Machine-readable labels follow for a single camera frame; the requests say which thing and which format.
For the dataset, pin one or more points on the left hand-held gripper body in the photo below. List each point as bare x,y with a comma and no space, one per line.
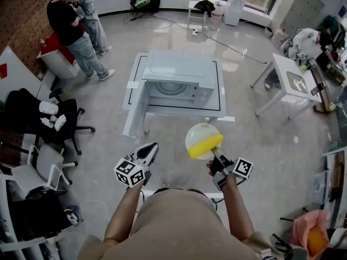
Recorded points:
128,172

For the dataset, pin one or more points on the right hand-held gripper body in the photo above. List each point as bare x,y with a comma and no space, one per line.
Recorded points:
230,169

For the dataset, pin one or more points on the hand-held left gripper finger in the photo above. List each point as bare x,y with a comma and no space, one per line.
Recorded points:
137,151
153,156

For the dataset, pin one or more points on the yellow corn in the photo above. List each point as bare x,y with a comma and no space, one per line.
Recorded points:
204,146

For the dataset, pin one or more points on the white round plate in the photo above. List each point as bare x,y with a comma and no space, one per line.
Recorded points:
197,134

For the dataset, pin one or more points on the white microwave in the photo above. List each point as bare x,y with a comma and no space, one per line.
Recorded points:
179,66

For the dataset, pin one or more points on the person's left forearm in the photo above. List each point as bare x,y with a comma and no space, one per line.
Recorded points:
123,213

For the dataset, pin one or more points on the person's right forearm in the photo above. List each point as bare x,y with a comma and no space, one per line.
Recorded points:
238,210

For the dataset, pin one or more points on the person's right hand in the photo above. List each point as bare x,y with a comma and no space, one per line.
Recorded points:
210,168

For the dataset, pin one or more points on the white paper sheet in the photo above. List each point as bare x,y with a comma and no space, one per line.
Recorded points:
226,119

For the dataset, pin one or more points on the white square table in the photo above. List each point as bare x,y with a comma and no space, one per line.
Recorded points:
173,111

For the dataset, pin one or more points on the person's beige shirt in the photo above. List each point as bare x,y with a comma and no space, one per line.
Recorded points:
176,226

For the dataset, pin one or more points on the white crumpled bag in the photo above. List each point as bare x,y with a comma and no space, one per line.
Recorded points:
60,121
48,107

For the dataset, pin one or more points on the white armchair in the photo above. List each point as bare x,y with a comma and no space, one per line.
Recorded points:
46,166

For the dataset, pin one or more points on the pink plastic bag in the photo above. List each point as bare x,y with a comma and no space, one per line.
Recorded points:
301,226

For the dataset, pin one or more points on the black bag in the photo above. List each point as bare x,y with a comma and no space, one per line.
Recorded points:
38,215

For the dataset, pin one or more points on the white side table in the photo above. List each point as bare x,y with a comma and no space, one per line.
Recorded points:
282,72

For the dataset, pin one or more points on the orange packet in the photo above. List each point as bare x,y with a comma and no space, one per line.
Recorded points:
317,241

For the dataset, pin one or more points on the black office chair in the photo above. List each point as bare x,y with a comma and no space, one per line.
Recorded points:
24,112

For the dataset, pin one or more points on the red and white box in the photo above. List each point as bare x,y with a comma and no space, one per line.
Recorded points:
58,61

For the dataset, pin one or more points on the brown wooden desk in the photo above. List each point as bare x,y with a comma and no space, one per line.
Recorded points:
322,88

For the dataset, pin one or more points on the white power strip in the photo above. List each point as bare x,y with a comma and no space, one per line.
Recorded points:
194,32

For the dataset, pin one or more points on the white metal rack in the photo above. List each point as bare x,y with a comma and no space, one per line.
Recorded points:
8,226

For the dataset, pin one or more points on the white leaning board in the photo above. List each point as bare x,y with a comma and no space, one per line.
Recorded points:
16,77

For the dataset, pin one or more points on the white water dispenser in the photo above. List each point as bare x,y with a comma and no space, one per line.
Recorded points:
234,7

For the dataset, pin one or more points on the black garment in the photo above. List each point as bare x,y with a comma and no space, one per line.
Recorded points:
204,6

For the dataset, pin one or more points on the grey locker cabinet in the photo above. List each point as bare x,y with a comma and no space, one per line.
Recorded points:
301,7

